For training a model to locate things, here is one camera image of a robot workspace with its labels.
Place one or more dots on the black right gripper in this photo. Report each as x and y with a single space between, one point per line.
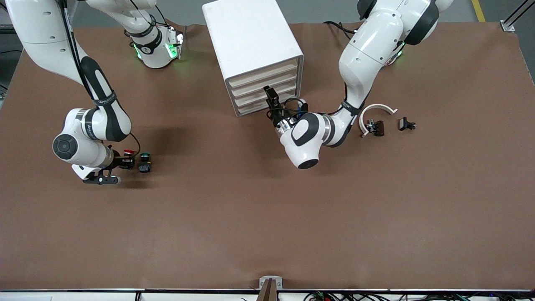
120 161

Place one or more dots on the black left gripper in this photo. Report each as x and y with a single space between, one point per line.
276 116

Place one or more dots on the red push button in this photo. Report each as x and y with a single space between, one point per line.
129 151

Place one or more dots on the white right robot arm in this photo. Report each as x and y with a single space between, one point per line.
42 33

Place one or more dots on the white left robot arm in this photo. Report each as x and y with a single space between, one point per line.
368 42

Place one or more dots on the green push button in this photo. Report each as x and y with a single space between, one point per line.
145 166

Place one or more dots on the dark brown small part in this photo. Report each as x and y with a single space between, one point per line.
378 128

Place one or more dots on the small black clip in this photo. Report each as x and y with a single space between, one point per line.
404 123

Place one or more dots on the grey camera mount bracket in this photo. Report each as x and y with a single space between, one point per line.
270 283

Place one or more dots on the aluminium frame profile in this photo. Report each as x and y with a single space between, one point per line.
508 26

